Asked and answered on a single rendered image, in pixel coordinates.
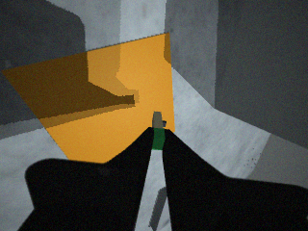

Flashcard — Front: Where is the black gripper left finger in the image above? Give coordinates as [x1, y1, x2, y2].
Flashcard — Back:
[24, 127, 154, 231]

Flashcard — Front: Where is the orange flat square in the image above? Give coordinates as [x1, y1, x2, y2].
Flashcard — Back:
[0, 33, 175, 163]

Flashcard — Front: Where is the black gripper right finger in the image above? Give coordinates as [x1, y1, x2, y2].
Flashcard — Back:
[162, 129, 308, 231]

